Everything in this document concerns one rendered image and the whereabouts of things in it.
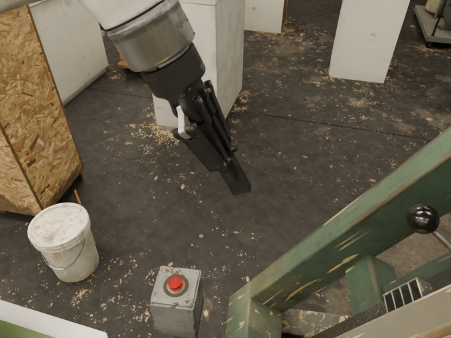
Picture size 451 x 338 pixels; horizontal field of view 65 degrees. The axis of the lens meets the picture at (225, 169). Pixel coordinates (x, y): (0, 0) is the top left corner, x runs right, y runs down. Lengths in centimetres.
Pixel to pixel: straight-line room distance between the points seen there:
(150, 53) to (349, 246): 58
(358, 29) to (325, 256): 336
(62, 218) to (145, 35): 175
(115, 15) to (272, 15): 490
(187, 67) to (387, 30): 367
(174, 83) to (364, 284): 57
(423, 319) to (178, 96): 45
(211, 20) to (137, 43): 217
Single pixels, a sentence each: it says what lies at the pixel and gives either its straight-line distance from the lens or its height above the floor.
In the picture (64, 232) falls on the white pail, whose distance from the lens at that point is 201.
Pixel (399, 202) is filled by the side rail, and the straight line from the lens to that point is 73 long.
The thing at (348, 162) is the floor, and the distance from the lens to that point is 295.
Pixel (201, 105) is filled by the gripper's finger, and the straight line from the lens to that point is 45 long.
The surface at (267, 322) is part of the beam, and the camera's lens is 101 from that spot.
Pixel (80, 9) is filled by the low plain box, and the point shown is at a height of 73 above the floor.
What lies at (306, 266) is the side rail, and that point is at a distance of 86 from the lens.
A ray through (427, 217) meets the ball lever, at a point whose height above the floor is 146.
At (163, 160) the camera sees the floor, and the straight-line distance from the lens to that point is 285.
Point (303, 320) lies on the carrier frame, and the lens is 113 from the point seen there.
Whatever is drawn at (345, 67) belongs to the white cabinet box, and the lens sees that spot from 415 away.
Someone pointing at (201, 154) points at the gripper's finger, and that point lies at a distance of 46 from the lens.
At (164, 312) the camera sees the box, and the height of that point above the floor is 89.
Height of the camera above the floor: 178
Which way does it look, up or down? 41 degrees down
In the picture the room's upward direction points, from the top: straight up
